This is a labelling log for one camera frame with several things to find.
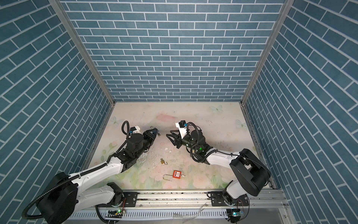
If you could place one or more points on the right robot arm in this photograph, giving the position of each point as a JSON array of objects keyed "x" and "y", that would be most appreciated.
[{"x": 251, "y": 174}]

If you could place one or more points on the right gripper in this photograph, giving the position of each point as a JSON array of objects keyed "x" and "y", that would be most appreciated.
[{"x": 178, "y": 141}]

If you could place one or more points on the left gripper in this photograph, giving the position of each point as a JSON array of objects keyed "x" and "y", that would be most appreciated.
[{"x": 149, "y": 136}]

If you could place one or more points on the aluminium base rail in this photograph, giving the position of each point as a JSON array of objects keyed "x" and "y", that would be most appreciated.
[{"x": 269, "y": 207}]

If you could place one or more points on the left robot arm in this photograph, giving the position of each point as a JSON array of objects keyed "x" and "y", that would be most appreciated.
[{"x": 68, "y": 194}]

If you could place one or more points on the blue padlock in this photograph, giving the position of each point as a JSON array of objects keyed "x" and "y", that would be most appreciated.
[{"x": 155, "y": 131}]

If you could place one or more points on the red padlock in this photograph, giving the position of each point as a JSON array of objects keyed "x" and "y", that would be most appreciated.
[{"x": 175, "y": 175}]

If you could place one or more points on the small brass padlock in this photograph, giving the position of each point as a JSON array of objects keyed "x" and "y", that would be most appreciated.
[{"x": 163, "y": 162}]

